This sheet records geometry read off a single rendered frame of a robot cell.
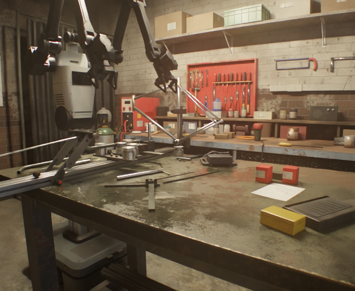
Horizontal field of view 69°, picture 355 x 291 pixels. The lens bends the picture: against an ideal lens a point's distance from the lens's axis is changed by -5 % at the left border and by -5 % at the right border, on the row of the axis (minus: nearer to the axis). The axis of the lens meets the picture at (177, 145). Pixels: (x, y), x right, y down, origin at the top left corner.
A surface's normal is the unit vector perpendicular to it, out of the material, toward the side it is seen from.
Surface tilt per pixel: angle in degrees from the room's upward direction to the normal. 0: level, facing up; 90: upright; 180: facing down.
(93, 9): 90
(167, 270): 0
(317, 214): 0
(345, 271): 0
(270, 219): 90
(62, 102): 100
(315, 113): 90
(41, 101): 89
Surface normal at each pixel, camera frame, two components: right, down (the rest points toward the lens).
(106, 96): 0.12, 0.14
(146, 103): 0.83, 0.08
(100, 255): 0.57, -0.64
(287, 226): -0.80, 0.08
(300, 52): -0.56, 0.11
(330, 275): 0.00, -0.99
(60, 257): -0.42, -0.62
